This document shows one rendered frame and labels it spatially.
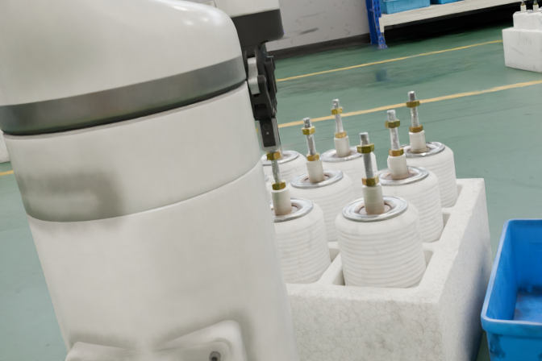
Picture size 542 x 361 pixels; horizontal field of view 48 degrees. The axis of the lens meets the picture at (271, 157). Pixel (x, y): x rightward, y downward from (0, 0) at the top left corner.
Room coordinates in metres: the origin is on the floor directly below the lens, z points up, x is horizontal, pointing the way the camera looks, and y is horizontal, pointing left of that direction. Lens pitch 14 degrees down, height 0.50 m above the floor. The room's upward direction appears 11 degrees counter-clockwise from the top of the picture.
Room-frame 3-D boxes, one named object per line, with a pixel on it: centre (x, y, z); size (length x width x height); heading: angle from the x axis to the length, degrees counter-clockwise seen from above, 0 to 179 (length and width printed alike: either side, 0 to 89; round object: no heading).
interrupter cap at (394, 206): (0.66, -0.11, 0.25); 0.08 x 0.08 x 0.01
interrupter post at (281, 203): (0.71, 0.00, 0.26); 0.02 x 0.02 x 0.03
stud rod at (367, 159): (0.66, -0.11, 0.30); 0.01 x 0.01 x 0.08
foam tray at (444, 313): (0.81, -0.06, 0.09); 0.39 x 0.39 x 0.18; 62
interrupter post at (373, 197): (0.66, -0.11, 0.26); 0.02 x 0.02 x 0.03
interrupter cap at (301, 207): (0.71, 0.00, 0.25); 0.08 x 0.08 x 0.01
